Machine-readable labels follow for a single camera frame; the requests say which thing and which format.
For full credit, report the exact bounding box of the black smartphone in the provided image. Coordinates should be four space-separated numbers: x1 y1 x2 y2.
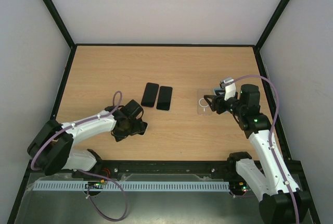
156 86 173 111
141 82 159 108

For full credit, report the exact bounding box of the light blue phone case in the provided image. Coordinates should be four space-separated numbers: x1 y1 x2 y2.
213 88 225 96

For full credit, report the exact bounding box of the phone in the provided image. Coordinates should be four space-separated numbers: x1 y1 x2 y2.
137 121 148 135

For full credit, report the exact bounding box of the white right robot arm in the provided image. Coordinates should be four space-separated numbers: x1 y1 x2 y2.
203 84 311 223

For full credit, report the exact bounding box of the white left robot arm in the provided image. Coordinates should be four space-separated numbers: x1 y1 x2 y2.
27 100 148 176

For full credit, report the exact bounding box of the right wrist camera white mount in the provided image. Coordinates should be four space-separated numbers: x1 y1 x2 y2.
220 77 236 101

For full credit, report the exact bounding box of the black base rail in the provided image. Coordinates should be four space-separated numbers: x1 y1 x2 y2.
90 160 242 181

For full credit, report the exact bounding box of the white slotted cable duct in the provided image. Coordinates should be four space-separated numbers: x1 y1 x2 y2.
32 181 229 192

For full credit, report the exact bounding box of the black enclosure frame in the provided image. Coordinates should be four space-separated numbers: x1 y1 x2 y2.
7 0 321 223

